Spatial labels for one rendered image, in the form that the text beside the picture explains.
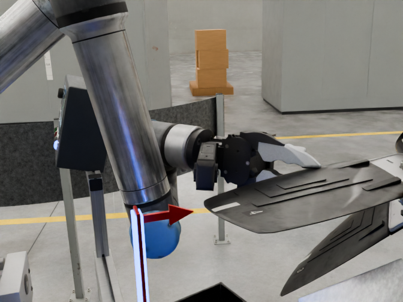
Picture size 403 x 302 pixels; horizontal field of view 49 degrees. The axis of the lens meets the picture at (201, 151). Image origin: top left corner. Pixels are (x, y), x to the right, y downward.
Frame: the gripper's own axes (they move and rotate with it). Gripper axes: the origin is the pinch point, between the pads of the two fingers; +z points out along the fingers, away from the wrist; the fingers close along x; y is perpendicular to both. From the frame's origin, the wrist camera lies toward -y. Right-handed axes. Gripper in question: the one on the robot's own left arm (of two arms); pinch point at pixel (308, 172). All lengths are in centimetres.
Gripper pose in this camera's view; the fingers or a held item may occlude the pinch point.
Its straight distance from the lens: 62.0
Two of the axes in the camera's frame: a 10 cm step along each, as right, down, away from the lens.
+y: 5.8, -1.4, 8.0
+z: 8.2, 1.5, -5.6
